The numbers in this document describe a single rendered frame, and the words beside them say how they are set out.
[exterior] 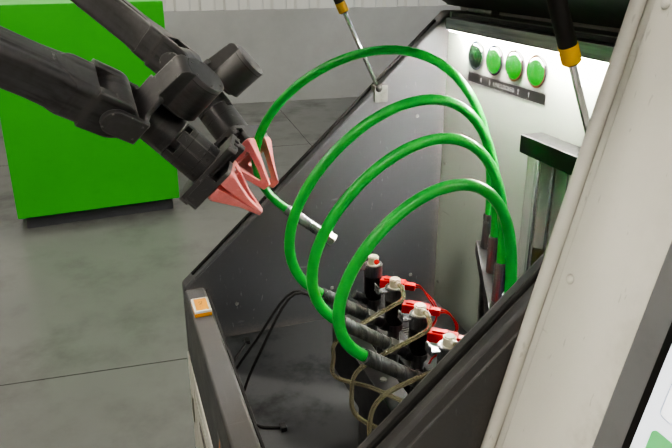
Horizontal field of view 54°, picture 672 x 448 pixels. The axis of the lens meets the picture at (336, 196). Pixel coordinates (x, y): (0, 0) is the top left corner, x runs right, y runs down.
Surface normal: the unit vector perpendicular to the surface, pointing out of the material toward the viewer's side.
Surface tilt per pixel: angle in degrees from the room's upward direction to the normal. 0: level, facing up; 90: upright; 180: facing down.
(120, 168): 90
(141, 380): 0
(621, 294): 76
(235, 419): 0
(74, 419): 0
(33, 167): 90
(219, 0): 90
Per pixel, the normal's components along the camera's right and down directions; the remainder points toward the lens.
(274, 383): 0.00, -0.94
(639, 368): -0.91, -0.11
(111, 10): -0.13, 0.09
